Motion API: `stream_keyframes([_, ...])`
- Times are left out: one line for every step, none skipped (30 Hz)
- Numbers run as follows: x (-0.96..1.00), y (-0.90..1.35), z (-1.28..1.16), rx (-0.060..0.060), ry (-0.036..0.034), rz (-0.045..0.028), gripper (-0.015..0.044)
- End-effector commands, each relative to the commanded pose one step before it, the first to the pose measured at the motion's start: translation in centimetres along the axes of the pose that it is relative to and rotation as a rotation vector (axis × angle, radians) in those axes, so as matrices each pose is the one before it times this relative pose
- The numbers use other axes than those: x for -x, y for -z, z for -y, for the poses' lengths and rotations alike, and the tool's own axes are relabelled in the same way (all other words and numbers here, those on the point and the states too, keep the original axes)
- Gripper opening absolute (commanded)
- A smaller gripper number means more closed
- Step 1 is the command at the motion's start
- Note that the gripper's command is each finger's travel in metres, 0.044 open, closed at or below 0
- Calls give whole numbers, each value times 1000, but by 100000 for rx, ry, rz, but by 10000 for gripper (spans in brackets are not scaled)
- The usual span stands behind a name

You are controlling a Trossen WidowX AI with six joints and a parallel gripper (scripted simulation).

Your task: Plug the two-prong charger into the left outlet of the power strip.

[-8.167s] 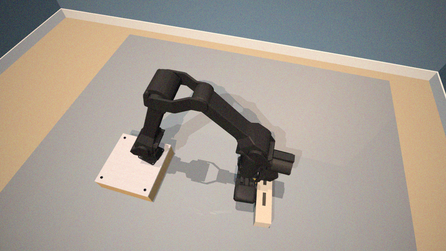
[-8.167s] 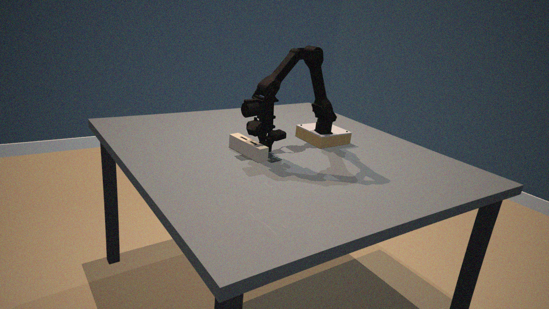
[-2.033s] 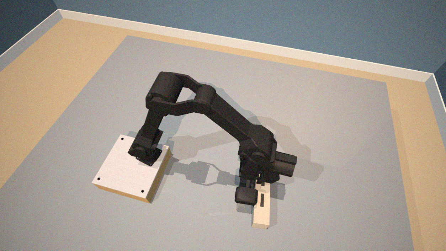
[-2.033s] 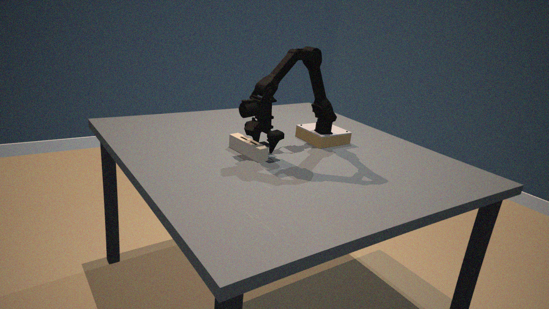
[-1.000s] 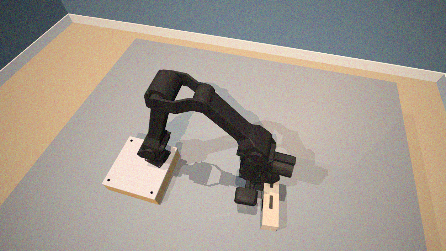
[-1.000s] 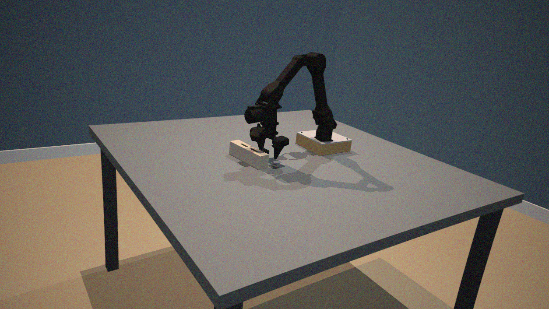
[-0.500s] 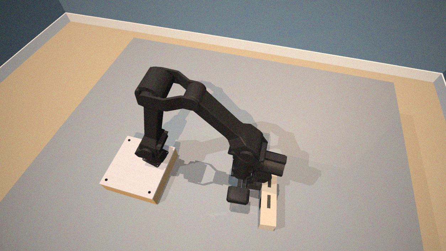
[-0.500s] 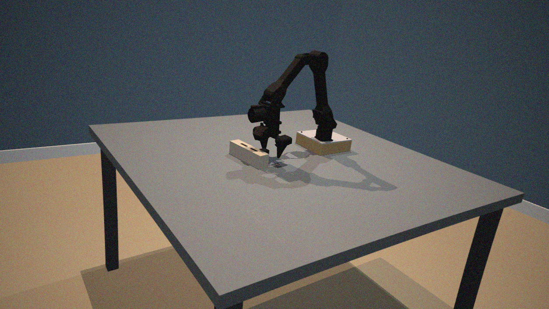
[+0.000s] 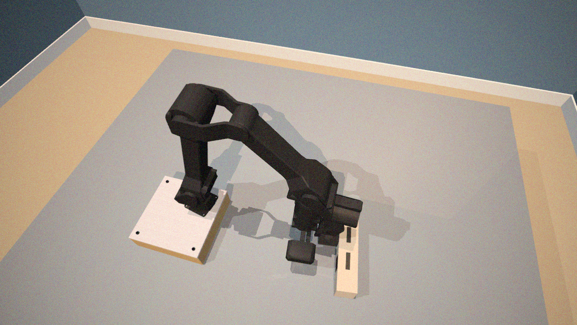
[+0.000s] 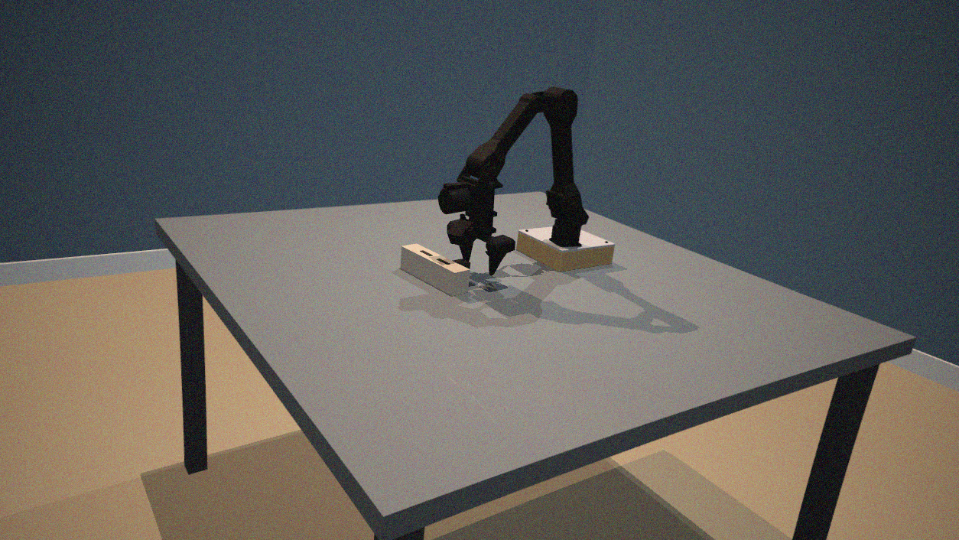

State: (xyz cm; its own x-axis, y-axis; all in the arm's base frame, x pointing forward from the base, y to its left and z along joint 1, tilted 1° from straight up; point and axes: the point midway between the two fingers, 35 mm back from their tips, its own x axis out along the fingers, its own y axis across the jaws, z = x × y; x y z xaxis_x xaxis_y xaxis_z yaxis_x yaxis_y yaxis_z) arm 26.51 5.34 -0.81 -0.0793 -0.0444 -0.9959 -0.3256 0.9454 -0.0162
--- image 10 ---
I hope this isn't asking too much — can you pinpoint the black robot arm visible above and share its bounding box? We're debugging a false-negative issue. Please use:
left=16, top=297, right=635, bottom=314
left=438, top=87, right=590, bottom=247

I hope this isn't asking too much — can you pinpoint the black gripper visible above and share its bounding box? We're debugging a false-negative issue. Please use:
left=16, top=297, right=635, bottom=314
left=460, top=208, right=515, bottom=275

